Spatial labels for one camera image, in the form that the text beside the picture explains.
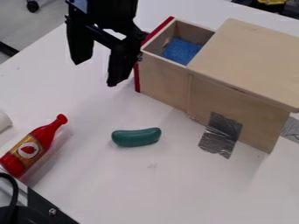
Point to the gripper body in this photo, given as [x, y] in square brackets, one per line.
[105, 14]

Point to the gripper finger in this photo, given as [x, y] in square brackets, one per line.
[121, 64]
[80, 43]

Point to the drawer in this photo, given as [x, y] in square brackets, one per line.
[163, 78]

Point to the black chair wheel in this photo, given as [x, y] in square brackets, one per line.
[32, 5]

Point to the blue cloth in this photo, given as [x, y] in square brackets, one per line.
[181, 51]

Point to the green toy pickle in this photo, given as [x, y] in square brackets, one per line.
[136, 137]

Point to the red toy bottle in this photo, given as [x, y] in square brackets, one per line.
[29, 148]

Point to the grey tape piece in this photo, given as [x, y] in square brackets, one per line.
[220, 134]
[291, 130]

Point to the black metal bracket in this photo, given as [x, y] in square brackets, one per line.
[46, 208]

